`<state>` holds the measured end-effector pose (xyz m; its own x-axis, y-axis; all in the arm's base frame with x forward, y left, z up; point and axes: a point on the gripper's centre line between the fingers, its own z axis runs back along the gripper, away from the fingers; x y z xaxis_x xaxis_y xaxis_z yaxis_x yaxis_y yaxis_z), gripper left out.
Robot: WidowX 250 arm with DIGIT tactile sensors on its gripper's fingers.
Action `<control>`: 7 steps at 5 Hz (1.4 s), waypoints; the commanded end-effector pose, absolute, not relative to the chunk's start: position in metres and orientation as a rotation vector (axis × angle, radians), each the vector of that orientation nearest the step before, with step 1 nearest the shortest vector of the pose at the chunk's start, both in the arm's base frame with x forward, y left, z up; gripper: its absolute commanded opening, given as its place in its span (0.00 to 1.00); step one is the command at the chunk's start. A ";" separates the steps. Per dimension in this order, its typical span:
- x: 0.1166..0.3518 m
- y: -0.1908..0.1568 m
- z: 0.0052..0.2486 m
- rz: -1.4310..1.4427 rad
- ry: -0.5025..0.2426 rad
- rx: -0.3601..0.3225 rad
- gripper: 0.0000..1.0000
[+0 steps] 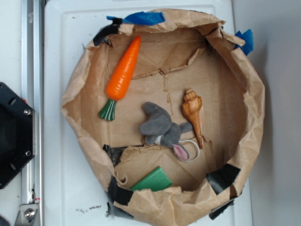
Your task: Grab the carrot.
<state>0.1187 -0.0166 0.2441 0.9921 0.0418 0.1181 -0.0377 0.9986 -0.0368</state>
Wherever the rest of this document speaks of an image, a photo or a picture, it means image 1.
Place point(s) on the orange plastic toy carrot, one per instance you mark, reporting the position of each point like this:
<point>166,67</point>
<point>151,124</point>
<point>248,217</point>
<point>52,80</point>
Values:
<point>118,84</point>

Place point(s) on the grey plush bunny toy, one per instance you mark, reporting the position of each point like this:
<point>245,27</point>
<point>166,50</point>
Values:
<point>160,130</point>

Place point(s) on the brown paper bag bin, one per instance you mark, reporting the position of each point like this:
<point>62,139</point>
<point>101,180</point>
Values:
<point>189,50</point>

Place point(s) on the brown wooden conch shell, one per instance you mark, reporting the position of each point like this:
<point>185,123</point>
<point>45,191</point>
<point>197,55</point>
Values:
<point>191,109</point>

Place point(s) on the green rectangular block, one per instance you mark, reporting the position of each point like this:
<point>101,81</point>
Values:
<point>155,181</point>

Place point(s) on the black tape lower left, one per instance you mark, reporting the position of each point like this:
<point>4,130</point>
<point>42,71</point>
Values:
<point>118,194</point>

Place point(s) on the black tape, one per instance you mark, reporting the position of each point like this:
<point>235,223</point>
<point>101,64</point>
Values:
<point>118,194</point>
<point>222,178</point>
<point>113,28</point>

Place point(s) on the black tape upper left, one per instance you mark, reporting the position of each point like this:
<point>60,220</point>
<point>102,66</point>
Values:
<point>113,28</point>

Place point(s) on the blue tape top strip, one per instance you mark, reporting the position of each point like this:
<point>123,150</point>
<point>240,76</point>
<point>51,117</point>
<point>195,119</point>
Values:
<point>140,18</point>

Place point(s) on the blue tape strip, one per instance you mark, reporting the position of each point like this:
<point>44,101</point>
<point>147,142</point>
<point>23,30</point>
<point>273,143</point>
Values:
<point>140,18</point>
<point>247,36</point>

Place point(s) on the black tape lower right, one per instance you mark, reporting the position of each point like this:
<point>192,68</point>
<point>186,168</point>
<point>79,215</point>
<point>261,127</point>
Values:
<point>222,178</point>

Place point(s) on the white plastic tray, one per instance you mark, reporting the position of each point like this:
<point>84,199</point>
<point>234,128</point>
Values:
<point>72,194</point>

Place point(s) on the blue tape right strip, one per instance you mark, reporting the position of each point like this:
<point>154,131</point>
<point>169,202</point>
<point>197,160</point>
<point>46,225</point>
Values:
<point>247,36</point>

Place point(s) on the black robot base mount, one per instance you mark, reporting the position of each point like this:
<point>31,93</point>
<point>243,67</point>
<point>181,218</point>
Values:
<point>16,134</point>

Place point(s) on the aluminium extrusion rail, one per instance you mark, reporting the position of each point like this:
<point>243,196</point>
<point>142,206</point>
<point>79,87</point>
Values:
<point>32,90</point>

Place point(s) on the metal corner bracket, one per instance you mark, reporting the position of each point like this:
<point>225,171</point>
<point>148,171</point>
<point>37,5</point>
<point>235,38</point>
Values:
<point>26,215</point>

